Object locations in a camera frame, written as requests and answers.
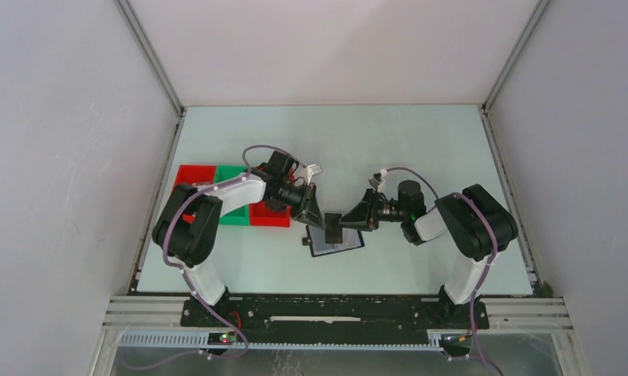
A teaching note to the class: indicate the aluminium frame rail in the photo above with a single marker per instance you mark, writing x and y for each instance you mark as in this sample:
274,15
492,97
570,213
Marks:
506,315

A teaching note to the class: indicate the red plastic bin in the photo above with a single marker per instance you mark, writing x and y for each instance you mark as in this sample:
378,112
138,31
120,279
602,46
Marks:
261,215
192,173

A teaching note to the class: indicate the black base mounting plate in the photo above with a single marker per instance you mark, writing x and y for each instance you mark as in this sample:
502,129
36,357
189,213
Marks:
338,319

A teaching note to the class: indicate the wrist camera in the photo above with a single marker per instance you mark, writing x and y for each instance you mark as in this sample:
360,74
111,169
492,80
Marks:
377,180
309,171

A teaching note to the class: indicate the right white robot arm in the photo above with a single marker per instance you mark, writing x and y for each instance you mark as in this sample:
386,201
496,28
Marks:
478,224

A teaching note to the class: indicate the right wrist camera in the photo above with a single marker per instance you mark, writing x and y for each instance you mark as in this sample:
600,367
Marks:
377,180

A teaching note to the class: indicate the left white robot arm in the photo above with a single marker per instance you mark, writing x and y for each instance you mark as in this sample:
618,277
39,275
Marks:
187,227

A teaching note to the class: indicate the black leather card holder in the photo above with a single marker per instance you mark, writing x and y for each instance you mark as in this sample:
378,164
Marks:
315,241

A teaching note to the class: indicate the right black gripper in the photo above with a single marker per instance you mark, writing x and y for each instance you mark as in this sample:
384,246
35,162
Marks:
364,216

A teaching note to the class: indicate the right red plastic bin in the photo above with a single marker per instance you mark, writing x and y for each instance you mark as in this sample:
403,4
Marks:
261,215

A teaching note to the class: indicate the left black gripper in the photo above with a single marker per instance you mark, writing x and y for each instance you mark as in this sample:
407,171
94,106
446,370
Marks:
308,211

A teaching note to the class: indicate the left red plastic bin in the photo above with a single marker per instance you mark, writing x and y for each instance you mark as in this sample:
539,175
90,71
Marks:
192,173

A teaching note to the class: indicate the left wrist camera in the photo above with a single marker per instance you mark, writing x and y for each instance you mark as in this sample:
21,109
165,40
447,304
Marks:
309,171

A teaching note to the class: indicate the green plastic bin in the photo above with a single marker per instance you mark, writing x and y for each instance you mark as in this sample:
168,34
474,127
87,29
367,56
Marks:
240,216

